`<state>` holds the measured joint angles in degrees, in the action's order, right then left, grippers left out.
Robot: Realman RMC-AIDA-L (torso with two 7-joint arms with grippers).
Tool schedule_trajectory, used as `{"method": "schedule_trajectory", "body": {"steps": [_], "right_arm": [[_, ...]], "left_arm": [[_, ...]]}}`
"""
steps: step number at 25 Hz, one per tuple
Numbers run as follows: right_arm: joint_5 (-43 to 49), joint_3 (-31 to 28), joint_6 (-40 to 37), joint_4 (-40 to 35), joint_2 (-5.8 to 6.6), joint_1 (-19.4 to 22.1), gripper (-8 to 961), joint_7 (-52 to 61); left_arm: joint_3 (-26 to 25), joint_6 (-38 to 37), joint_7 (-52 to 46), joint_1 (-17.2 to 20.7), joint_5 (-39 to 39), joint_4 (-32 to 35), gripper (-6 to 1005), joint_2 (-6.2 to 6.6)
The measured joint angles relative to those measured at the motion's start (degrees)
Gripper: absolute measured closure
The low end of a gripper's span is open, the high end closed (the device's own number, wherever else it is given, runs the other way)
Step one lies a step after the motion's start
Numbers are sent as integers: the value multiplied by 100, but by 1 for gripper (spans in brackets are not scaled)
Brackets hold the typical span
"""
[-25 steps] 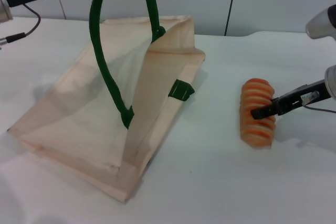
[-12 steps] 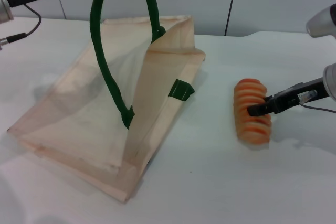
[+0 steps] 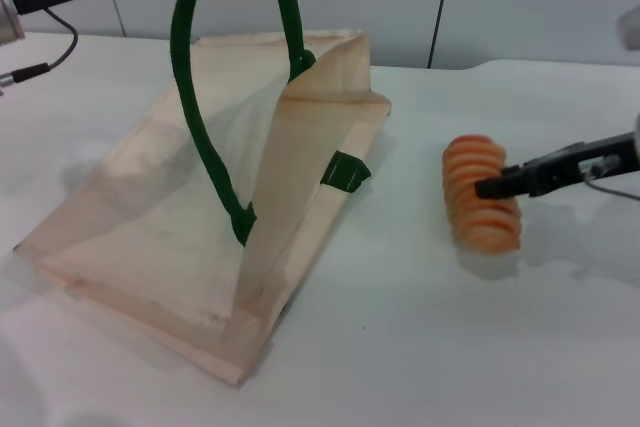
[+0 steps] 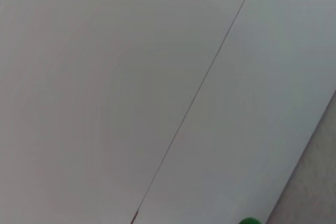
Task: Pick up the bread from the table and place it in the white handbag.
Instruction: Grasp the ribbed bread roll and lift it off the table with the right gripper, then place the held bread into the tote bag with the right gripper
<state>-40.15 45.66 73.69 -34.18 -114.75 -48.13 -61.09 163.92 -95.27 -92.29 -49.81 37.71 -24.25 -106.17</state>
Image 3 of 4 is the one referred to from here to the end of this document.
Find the orange ridged bread loaf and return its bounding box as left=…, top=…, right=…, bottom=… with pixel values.
left=440, top=134, right=524, bottom=253

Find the dark thin vertical pole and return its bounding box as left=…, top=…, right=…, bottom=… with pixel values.
left=427, top=0, right=457, bottom=70

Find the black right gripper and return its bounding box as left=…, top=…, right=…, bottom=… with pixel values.
left=473, top=130, right=640, bottom=201

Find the beige handbag with green handles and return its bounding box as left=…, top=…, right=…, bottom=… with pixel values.
left=12, top=0, right=394, bottom=389

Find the grey left arm cable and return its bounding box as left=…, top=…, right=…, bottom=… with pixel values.
left=0, top=7, right=80, bottom=93

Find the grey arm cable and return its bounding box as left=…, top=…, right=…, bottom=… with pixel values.
left=0, top=7, right=80, bottom=93
left=582, top=166, right=640, bottom=199

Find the grey right arm cable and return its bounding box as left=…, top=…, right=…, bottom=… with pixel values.
left=582, top=166, right=640, bottom=199

